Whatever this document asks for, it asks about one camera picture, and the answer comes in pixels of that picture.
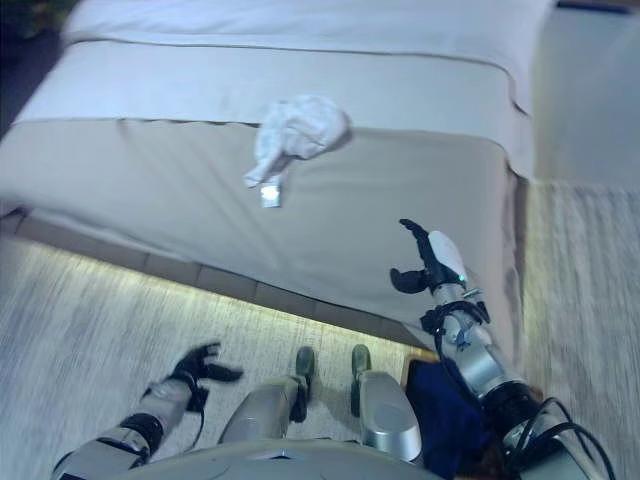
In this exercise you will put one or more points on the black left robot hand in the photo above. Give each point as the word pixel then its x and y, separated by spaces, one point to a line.
pixel 200 365

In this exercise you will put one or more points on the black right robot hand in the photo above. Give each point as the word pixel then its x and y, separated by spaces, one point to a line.
pixel 440 260

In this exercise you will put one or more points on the dark navy garment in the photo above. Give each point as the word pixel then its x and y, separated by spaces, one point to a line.
pixel 445 415

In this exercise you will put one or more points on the white garment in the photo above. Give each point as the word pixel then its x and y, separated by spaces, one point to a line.
pixel 305 125

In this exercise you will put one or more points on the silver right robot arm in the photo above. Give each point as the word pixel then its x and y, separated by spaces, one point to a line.
pixel 480 360

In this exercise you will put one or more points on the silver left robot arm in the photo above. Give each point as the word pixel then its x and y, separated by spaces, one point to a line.
pixel 135 425

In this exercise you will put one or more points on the dark bed base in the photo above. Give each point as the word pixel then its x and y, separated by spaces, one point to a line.
pixel 200 277

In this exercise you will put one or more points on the large bed grey cover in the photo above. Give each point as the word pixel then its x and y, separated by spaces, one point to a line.
pixel 150 200

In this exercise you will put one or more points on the silver left robot leg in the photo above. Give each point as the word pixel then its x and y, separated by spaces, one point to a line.
pixel 260 410

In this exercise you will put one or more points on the silver robot leg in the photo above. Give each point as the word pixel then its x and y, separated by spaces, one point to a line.
pixel 390 415
pixel 260 410

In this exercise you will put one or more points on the dark left robot foot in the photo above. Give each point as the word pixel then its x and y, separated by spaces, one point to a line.
pixel 305 362

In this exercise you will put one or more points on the grey robot torso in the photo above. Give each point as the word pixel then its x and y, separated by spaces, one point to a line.
pixel 250 465

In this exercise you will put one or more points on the white blue torso label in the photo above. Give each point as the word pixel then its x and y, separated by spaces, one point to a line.
pixel 280 455

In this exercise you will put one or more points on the large grey streaked rug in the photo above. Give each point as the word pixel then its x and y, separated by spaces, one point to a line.
pixel 75 325

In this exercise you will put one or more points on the silver right robot leg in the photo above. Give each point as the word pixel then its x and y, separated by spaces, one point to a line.
pixel 390 415

